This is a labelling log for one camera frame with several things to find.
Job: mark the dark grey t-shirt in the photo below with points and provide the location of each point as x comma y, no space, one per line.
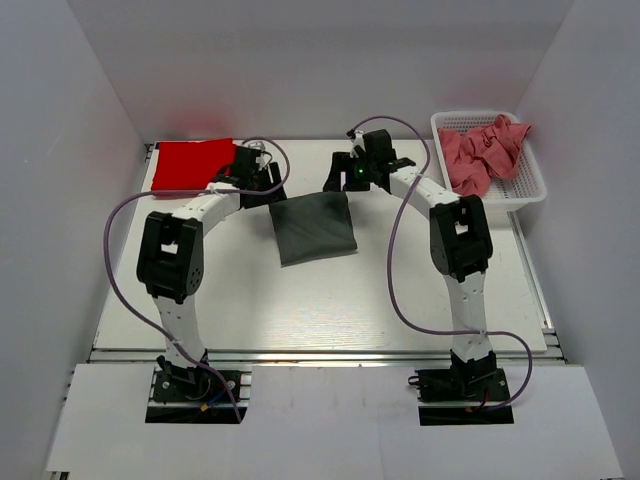
313,226

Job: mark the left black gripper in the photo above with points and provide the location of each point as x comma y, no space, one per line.
268,198

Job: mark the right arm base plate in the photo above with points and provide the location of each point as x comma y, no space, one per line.
443,402

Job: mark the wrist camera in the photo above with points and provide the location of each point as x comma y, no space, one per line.
377,147
248,160

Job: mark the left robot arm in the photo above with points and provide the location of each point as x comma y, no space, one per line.
171,257

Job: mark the folded red t-shirt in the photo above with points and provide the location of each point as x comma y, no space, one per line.
191,165

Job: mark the crumpled pink t-shirt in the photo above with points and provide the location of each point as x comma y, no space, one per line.
483,154

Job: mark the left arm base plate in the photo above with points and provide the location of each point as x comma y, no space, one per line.
174,402

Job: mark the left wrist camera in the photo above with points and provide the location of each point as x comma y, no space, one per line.
248,160

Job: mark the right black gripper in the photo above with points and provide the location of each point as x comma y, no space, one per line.
343,162

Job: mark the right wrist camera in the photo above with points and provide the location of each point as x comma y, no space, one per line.
377,147

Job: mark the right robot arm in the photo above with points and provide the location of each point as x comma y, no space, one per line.
460,241

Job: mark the white plastic basket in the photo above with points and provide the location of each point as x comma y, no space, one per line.
503,195

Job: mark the aluminium table rail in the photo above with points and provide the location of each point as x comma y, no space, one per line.
552,355

